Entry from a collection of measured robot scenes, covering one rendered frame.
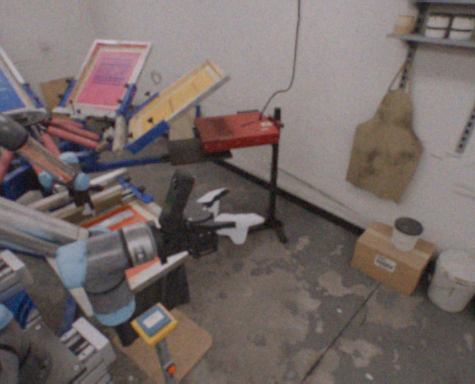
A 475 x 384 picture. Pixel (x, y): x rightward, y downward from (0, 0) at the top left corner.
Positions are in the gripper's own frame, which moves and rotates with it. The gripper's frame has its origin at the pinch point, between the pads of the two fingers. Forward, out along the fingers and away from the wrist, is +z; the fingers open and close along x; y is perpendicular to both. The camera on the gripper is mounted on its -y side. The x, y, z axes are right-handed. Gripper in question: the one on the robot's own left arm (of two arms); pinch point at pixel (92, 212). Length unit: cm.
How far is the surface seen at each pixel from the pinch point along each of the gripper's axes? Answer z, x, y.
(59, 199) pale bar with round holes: -2.2, -21.4, 8.4
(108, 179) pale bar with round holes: -2.4, -21.4, -20.6
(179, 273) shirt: 22, 51, -17
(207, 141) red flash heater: -9, -7, -88
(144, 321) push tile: 4, 76, 15
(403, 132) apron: -10, 85, -195
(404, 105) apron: -29, 81, -196
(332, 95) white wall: -22, 21, -200
